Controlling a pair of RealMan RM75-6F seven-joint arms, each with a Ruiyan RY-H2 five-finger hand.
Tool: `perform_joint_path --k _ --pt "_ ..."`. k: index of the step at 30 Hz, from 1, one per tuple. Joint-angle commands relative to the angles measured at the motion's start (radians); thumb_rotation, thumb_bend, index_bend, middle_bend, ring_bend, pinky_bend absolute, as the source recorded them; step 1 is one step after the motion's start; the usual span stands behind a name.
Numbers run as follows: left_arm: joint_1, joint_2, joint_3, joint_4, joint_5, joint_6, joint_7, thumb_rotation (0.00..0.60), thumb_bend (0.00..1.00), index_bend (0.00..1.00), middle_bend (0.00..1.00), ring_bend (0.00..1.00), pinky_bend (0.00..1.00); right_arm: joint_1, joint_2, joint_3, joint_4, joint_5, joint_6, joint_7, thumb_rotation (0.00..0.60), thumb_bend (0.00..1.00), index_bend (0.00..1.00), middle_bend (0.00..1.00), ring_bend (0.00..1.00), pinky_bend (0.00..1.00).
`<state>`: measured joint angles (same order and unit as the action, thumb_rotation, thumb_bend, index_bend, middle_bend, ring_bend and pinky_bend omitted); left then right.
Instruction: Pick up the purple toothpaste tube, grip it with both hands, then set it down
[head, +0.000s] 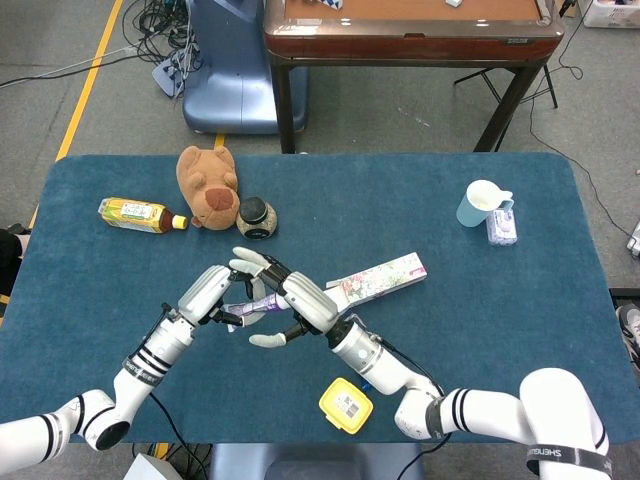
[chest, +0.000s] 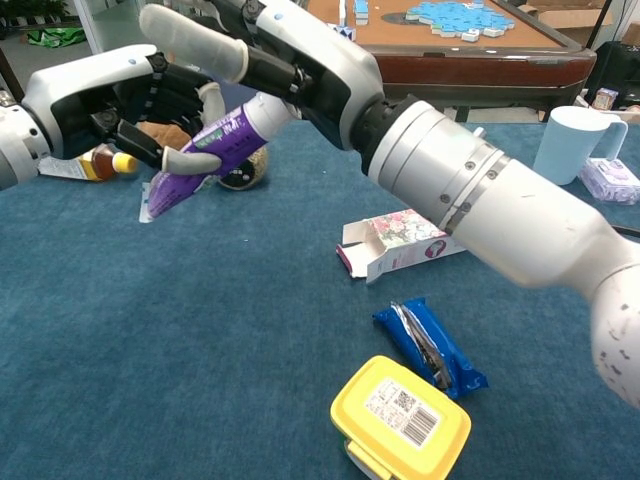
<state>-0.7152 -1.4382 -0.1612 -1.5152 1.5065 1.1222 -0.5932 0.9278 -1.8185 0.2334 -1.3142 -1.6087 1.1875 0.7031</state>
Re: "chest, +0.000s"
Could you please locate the purple white toothpaste tube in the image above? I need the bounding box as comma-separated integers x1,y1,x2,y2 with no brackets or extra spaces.
138,92,296,225

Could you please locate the green bag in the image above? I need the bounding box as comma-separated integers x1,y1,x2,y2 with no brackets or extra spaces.
27,27,89,49

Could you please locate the floral toothpaste carton box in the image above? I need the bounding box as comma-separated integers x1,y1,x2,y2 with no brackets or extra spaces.
335,208,469,285

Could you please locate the glass jar black lid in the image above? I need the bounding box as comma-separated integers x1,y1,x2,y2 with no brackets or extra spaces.
217,146,270,191

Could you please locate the light blue plastic mug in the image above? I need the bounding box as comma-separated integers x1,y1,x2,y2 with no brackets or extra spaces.
531,105,630,187

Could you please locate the cardboard box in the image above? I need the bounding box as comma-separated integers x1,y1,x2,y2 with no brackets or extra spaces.
519,0,614,31

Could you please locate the dark table leg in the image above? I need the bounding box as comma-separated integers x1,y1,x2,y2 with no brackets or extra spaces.
0,47,26,101

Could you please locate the brown plush toy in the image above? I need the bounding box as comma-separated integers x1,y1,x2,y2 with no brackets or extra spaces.
137,119,194,151

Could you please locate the small colourful carton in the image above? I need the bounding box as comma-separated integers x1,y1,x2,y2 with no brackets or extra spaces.
593,87,619,111

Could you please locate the blue cookie package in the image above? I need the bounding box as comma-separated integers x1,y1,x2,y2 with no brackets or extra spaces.
372,297,490,401

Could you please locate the white framed glass door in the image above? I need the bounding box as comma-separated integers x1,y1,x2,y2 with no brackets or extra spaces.
74,0,146,56

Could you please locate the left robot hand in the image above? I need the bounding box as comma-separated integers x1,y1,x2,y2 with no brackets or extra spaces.
22,43,227,176

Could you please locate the yellow lidded plastic container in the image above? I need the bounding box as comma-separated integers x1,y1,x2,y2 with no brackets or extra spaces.
329,354,473,480

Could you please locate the purple tissue pack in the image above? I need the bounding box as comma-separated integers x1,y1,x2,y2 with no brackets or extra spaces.
577,157,640,206

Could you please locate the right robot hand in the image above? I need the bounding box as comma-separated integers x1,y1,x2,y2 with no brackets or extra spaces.
138,0,385,150

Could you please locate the blue felt table cloth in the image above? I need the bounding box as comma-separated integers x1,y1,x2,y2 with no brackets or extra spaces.
0,118,640,480

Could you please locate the tea bottle yellow label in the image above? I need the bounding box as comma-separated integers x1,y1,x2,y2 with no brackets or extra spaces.
37,143,139,182

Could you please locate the black bag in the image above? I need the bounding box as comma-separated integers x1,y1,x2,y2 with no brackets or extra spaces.
582,40,640,109

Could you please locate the blue mahjong tile pile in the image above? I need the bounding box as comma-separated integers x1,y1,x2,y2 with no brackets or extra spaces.
404,0,516,44

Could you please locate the brown mahjong table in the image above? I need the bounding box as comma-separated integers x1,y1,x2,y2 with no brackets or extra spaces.
309,0,599,123

